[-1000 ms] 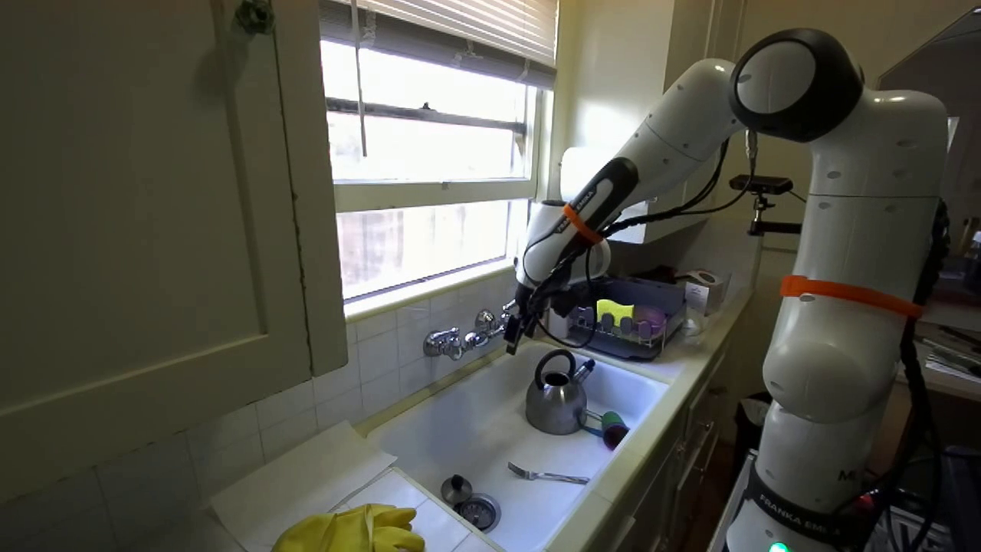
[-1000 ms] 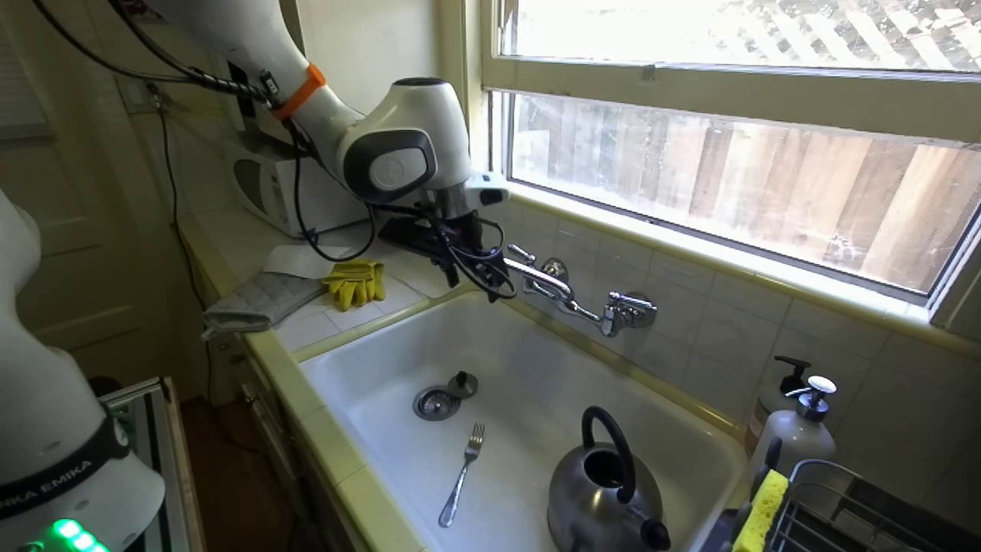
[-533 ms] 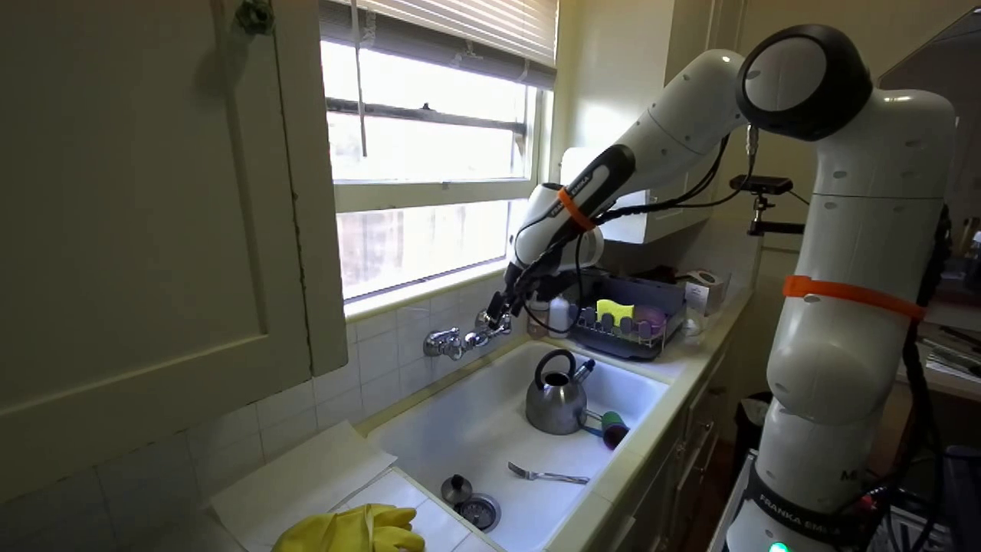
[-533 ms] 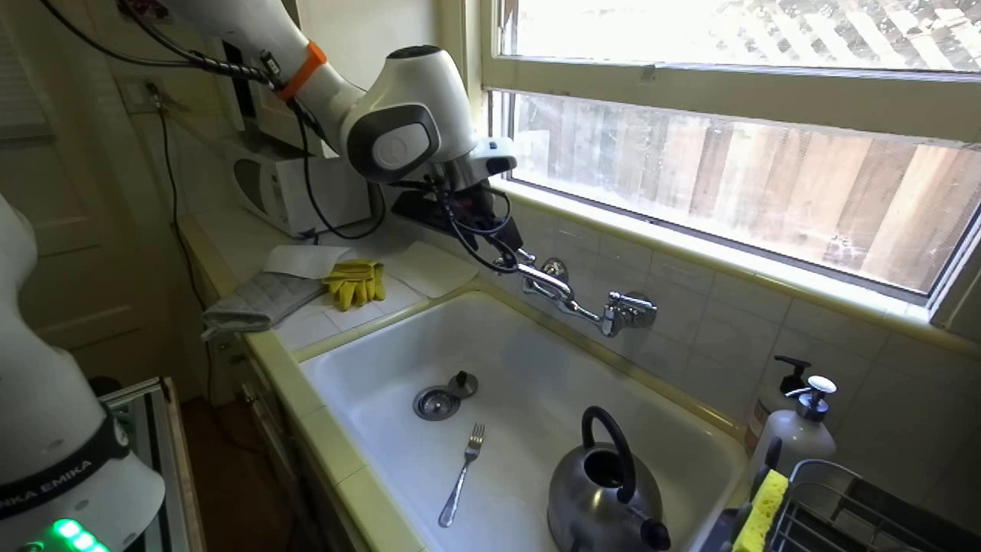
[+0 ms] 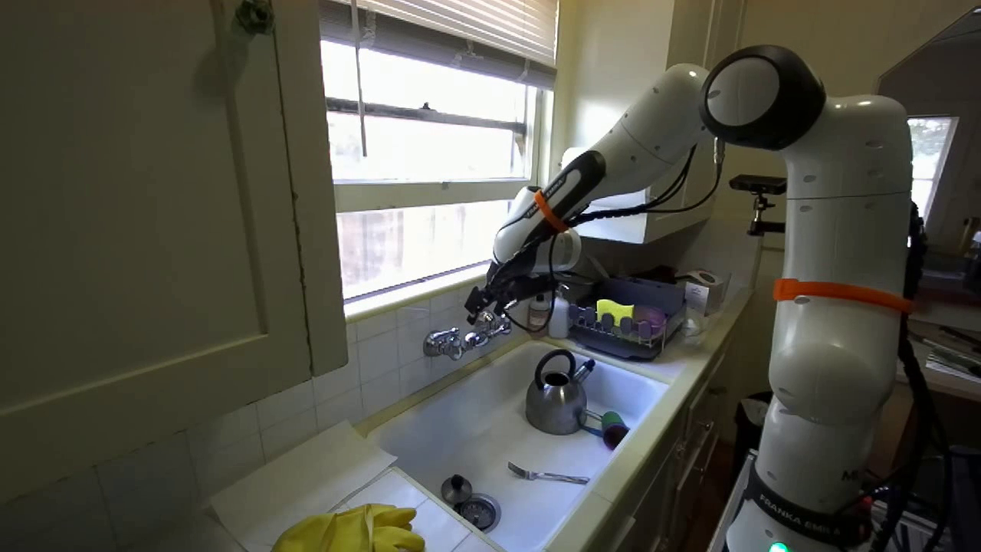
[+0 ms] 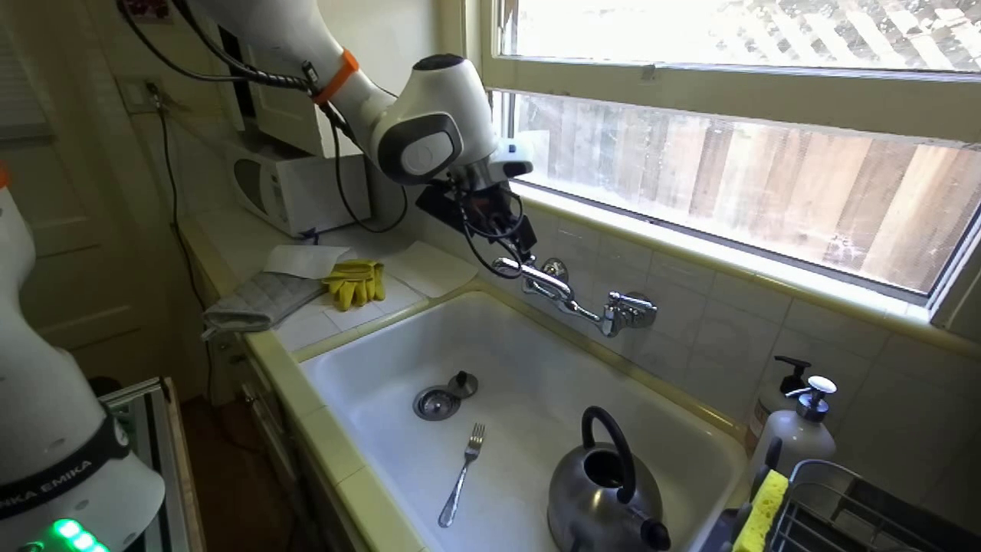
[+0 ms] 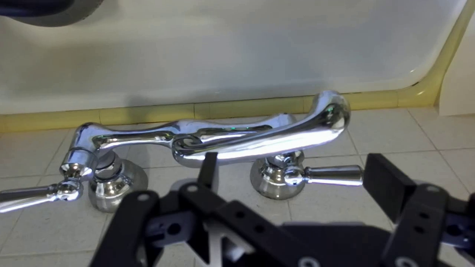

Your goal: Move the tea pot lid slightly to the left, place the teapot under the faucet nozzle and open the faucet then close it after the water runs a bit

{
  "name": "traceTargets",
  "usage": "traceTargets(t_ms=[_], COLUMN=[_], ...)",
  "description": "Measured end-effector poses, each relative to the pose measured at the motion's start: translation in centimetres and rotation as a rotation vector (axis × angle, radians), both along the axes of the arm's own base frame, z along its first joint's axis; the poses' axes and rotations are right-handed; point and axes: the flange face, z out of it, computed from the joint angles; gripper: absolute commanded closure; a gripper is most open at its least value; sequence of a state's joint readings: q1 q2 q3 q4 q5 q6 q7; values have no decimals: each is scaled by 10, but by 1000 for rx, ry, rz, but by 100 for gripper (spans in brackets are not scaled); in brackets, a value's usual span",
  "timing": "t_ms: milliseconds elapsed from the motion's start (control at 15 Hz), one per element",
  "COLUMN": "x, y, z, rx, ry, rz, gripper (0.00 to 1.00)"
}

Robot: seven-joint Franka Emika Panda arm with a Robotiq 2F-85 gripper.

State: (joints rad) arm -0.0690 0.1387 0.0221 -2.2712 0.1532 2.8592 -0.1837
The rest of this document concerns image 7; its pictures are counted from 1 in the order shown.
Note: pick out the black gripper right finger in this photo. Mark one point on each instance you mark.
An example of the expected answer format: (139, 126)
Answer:
(424, 227)

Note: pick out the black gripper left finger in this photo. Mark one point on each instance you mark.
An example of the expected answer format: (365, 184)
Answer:
(148, 231)

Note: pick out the chrome wall faucet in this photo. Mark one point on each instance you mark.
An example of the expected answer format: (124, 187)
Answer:
(237, 141)

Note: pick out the white sink basin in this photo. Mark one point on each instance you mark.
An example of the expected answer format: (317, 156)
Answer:
(237, 53)

